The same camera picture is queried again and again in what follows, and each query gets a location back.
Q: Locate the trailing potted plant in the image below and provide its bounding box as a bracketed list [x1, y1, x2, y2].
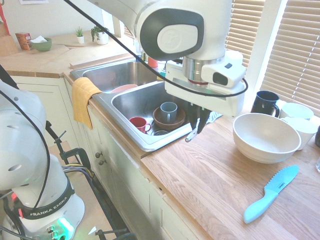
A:
[90, 24, 110, 46]

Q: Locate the grey mug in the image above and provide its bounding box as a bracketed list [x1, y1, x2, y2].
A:
[159, 101, 178, 123]

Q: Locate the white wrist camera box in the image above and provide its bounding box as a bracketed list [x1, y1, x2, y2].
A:
[201, 51, 247, 89]

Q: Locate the brown wooden bowl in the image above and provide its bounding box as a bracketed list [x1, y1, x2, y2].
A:
[152, 106, 187, 131]

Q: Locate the black clamp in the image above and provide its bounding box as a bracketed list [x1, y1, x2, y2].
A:
[44, 119, 93, 176]

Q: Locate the large white bowl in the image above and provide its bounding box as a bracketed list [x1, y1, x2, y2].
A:
[232, 112, 302, 165]

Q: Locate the black cable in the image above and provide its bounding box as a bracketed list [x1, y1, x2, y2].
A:
[0, 88, 51, 209]
[63, 0, 249, 98]

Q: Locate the stainless steel double sink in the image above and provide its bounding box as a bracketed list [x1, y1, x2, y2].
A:
[69, 56, 198, 153]

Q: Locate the light blue serrated knife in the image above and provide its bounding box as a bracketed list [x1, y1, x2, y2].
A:
[243, 164, 300, 224]

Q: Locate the red cup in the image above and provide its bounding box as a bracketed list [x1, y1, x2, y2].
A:
[129, 116, 152, 134]

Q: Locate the yellow dish cloth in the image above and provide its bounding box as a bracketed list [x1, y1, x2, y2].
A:
[71, 76, 103, 130]

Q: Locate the metal drain strainer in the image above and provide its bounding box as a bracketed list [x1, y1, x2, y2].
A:
[151, 128, 171, 137]

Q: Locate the wide beige window blind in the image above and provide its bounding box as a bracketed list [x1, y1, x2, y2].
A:
[224, 0, 266, 68]

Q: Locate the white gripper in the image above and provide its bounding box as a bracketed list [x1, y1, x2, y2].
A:
[164, 61, 246, 135]

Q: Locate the cream kitchen cabinet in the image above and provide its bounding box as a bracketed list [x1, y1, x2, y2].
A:
[9, 74, 208, 240]

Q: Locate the silver table knife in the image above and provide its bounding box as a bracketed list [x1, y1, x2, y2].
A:
[184, 111, 223, 143]

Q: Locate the black mug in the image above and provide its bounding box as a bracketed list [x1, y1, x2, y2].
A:
[250, 90, 280, 118]

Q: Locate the green bowl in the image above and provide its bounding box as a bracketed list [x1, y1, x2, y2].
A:
[30, 37, 53, 53]

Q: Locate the wooden cutting board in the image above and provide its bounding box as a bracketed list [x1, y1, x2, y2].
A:
[0, 21, 20, 57]

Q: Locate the small potted plant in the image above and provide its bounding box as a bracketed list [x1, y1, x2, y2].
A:
[74, 26, 86, 45]

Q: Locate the orange cardboard box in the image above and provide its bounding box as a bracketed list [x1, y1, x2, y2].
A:
[15, 32, 33, 51]

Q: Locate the pink bowl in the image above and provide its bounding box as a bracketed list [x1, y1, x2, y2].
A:
[109, 84, 139, 95]

